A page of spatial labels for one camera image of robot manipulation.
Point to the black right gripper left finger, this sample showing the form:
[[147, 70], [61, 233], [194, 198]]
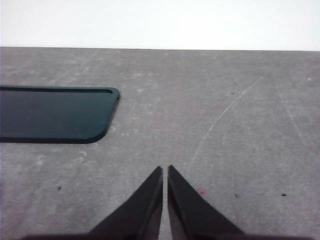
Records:
[[142, 212]]

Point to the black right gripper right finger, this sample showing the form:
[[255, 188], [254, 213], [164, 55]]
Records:
[[190, 215]]

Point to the dark green rectangular tray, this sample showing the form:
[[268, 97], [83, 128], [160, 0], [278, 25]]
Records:
[[50, 115]]

